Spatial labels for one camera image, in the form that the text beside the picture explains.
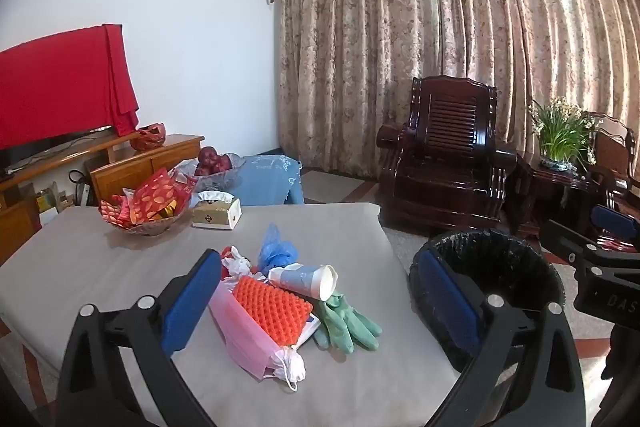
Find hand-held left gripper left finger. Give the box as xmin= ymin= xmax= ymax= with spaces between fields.
xmin=55 ymin=248 xmax=223 ymax=427

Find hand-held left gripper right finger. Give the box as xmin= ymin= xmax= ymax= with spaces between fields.
xmin=417 ymin=249 xmax=586 ymax=427

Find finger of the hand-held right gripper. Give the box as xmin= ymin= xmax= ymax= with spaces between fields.
xmin=589 ymin=203 xmax=640 ymax=254
xmin=541 ymin=219 xmax=608 ymax=264

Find black-lined trash bin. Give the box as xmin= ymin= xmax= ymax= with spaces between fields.
xmin=409 ymin=229 xmax=566 ymax=373

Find green rubber glove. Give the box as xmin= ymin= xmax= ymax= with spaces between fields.
xmin=330 ymin=291 xmax=383 ymax=352
xmin=312 ymin=302 xmax=353 ymax=353

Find blue plastic bag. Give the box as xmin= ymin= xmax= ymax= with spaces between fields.
xmin=257 ymin=223 xmax=301 ymax=278

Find white paper cup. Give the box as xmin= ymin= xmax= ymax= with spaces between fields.
xmin=267 ymin=263 xmax=339 ymax=300

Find dark wooden side table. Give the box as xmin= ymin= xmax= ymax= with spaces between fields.
xmin=515 ymin=154 xmax=601 ymax=238

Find red plastic bag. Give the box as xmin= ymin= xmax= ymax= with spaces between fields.
xmin=220 ymin=246 xmax=262 ymax=282

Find pink face mask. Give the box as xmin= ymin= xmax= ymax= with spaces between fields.
xmin=207 ymin=279 xmax=281 ymax=378

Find wooden armchair with woven back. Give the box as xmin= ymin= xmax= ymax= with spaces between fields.
xmin=582 ymin=111 xmax=640 ymax=253

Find orange foam net sleeve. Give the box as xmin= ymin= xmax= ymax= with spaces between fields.
xmin=231 ymin=276 xmax=313 ymax=345

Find white gold tissue box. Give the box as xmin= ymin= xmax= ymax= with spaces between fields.
xmin=191 ymin=191 xmax=242 ymax=231

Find potted narcissus plant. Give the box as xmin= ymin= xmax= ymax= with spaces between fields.
xmin=529 ymin=97 xmax=601 ymax=172

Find basket of red snack packets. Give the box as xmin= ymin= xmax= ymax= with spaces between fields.
xmin=98 ymin=169 xmax=198 ymax=237

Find white blue paper card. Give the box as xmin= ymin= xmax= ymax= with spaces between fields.
xmin=299 ymin=313 xmax=322 ymax=344

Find clear glass fruit bowl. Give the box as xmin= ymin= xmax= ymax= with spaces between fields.
xmin=175 ymin=152 xmax=251 ymax=194

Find dark wooden armchair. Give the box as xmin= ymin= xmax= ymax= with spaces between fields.
xmin=376 ymin=76 xmax=518 ymax=230

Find red apples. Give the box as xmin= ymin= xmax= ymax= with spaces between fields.
xmin=194 ymin=147 xmax=232 ymax=176

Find blue covered stool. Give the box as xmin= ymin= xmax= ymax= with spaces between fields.
xmin=220 ymin=153 xmax=305 ymax=206

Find wooden television cabinet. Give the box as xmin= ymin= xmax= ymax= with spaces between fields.
xmin=0 ymin=134 xmax=206 ymax=263

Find red crumpled bag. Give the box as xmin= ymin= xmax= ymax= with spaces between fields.
xmin=130 ymin=123 xmax=167 ymax=152

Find black television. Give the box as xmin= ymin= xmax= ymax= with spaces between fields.
xmin=0 ymin=124 xmax=113 ymax=175

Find floral beige curtain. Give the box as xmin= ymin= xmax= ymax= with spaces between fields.
xmin=270 ymin=0 xmax=640 ymax=188

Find red cloth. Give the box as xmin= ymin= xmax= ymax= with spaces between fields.
xmin=0 ymin=23 xmax=140 ymax=151

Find black cable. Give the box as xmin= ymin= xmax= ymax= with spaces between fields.
xmin=69 ymin=169 xmax=88 ymax=206

